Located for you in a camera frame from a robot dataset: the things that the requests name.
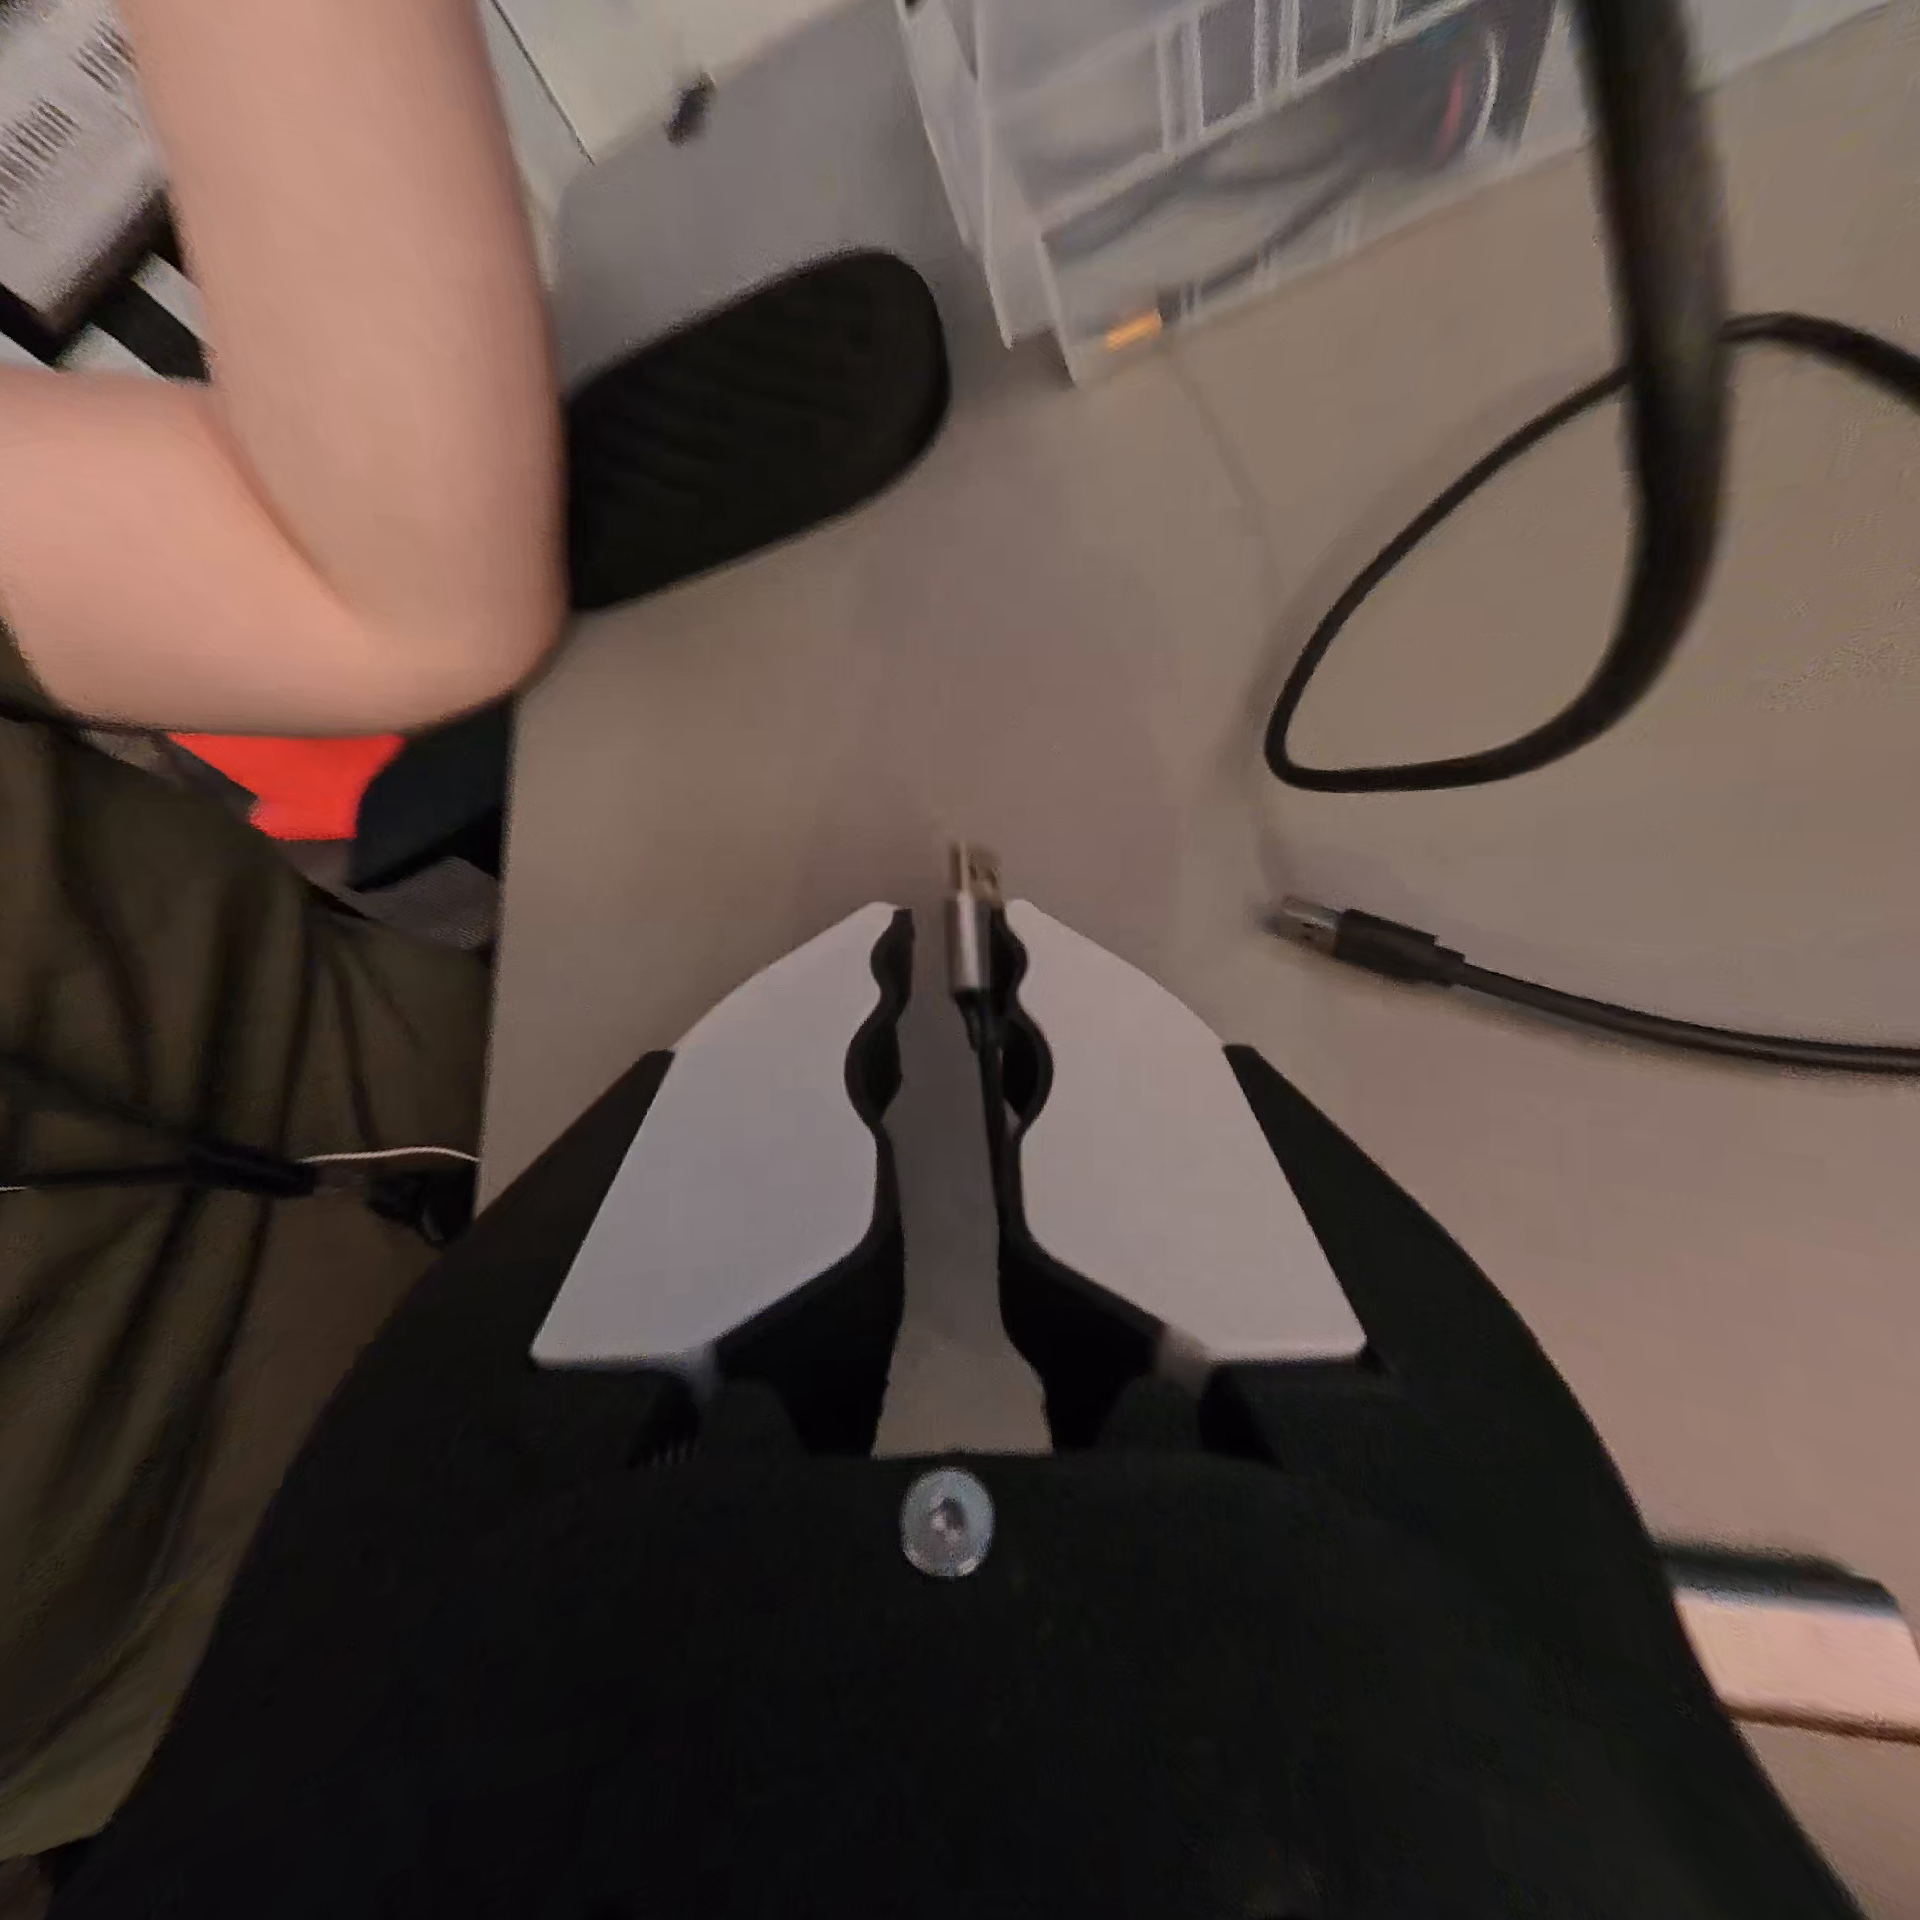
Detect clear plastic bin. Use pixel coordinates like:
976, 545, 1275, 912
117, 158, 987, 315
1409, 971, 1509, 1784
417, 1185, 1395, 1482
896, 0, 1832, 385

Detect black chair base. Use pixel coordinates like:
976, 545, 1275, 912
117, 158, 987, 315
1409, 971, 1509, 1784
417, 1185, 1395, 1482
341, 699, 519, 895

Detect thick black hub cable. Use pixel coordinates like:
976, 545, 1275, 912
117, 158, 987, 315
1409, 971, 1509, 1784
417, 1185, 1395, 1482
1257, 0, 1920, 800

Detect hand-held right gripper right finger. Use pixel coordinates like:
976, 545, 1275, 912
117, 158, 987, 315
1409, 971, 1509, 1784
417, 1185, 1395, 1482
976, 896, 1374, 1418

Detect black USB cable grey plugs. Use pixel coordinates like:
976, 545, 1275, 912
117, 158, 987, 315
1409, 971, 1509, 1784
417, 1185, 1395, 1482
944, 840, 1920, 1203

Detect orange floor cone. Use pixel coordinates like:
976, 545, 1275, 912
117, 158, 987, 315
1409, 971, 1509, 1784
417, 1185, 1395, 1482
161, 728, 413, 849

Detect person's left forearm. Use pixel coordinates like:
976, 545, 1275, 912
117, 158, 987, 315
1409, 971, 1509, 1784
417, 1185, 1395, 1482
0, 0, 577, 741

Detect black quilted cushion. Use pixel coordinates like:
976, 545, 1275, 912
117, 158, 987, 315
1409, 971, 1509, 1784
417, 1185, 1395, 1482
563, 245, 959, 621

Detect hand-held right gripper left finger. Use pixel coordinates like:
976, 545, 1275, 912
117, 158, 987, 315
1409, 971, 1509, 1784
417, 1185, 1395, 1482
528, 902, 917, 1418

